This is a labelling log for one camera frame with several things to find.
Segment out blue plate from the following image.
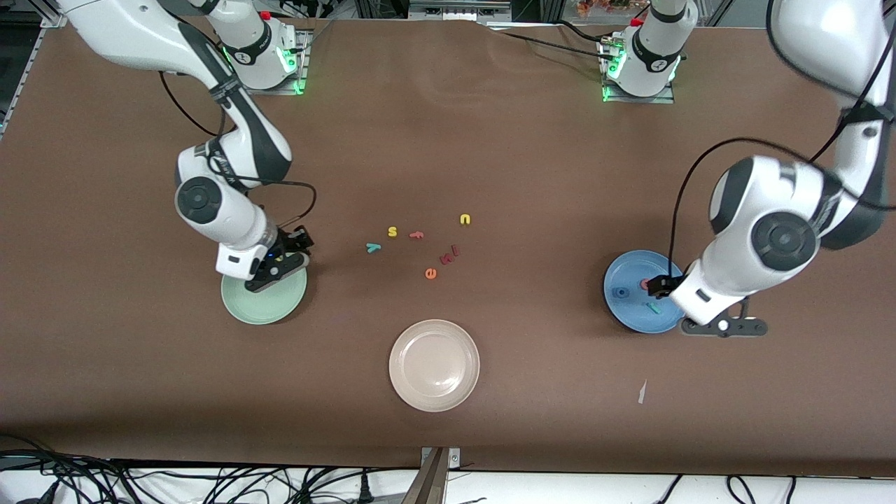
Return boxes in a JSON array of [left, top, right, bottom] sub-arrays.
[[603, 250, 690, 334]]

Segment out light green plate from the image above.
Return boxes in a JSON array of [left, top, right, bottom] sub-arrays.
[[220, 269, 308, 326]]

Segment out brown table cover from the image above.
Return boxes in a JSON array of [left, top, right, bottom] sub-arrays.
[[0, 13, 896, 478]]

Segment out beige plate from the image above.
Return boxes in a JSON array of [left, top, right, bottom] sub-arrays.
[[388, 319, 481, 412]]

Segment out silver background metal plate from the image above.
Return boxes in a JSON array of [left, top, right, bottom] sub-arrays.
[[408, 0, 513, 22]]

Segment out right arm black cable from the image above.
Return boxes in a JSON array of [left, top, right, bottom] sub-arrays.
[[160, 70, 318, 232]]

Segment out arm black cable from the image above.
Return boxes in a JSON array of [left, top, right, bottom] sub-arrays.
[[160, 70, 318, 232], [667, 0, 896, 281]]

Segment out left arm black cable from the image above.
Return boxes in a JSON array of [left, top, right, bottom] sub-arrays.
[[667, 0, 896, 281]]

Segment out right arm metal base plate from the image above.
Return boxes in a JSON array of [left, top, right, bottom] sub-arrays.
[[234, 28, 309, 95]]

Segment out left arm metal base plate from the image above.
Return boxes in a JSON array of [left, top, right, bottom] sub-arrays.
[[601, 38, 676, 104]]

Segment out thin black table cable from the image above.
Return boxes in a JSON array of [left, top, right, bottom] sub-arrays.
[[553, 20, 617, 46], [500, 31, 613, 62]]

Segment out brown slanted mount bar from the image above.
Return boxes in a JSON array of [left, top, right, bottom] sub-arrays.
[[401, 448, 447, 504]]

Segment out black floor cable tangle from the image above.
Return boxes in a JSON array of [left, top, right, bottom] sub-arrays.
[[0, 434, 421, 504]]

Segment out silver table edge rail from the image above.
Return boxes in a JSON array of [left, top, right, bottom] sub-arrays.
[[0, 10, 71, 137]]

